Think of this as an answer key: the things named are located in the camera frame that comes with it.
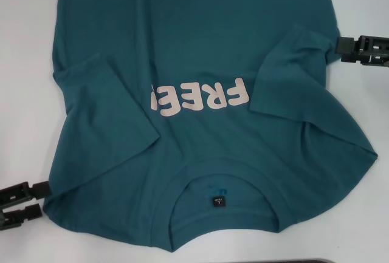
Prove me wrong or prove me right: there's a teal blue printed t-shirt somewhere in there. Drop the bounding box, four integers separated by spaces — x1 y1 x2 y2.
42 0 380 244

